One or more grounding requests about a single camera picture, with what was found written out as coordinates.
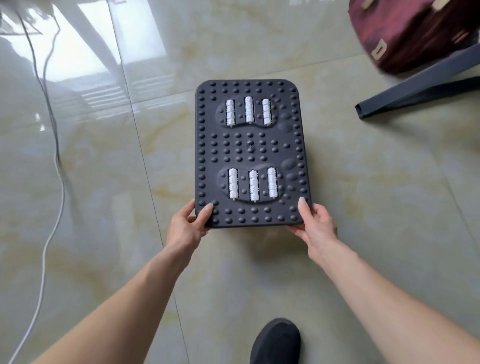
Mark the dark red bag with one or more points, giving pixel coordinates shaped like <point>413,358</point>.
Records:
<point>412,32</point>

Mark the person's left thumb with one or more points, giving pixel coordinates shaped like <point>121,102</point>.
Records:
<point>207,213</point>

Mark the person's right forearm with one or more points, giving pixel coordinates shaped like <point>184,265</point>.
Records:
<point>393,300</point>

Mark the person's right hand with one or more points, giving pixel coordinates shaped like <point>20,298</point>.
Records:
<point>318,227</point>

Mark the black foot massage board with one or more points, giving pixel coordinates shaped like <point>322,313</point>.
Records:
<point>247,150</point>

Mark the person's right thumb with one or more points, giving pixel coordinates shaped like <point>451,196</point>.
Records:
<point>305,210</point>

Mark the person's left hand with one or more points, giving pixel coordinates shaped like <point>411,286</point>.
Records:
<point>185,227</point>

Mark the person's left forearm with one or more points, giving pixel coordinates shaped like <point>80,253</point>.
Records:
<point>123,303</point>

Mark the dark metal table leg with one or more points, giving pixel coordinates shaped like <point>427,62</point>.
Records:
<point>416,86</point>

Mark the white massage roller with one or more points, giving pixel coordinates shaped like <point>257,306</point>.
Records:
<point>230,112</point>
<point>254,186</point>
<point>248,109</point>
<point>272,182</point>
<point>233,183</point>
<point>266,111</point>

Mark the black shoe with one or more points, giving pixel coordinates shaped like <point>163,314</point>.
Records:
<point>275,342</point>

